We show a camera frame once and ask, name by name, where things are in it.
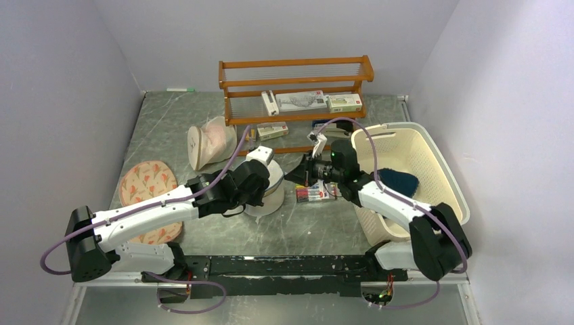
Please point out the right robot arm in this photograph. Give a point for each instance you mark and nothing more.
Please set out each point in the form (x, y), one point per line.
(438, 245)

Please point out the coloured marker pack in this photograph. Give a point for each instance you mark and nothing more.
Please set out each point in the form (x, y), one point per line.
(318, 192)

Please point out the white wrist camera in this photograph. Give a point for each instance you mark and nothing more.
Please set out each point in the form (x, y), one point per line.
(261, 154)
(319, 142)

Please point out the cream plastic laundry basket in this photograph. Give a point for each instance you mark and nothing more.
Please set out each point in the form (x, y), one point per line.
(407, 147)

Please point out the small white box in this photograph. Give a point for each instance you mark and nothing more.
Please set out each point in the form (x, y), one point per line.
(273, 130)

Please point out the blue white stapler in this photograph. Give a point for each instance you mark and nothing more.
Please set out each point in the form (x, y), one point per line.
(338, 129)

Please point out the green white marker pen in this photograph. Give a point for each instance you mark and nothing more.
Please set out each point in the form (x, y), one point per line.
(182, 90)

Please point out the green white box on shelf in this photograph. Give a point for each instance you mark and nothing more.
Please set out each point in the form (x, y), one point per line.
(339, 103)

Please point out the round white mesh laundry bag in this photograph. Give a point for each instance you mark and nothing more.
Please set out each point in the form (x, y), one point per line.
(274, 195)

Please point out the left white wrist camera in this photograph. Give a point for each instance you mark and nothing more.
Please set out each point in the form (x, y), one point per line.
(261, 154)

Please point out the flat white patterned box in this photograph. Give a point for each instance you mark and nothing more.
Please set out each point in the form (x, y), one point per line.
(298, 101)

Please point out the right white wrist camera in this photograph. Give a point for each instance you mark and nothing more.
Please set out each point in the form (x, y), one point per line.
(319, 142)

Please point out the orange wooden shelf rack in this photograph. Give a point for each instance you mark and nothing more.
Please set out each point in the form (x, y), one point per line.
(294, 90)

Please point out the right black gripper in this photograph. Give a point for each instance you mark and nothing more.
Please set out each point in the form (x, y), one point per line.
(303, 173)

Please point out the pink mesh laundry bag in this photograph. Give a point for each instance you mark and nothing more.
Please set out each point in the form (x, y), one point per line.
(212, 143)

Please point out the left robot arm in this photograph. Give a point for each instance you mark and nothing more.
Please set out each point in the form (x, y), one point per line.
(107, 246)

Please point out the dark blue garment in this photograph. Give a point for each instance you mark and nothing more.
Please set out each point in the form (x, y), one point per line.
(403, 183)

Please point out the floral pink oval pad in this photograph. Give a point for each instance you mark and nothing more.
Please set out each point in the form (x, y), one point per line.
(145, 181)

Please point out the black base frame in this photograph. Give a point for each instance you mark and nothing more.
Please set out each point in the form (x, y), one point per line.
(286, 275)

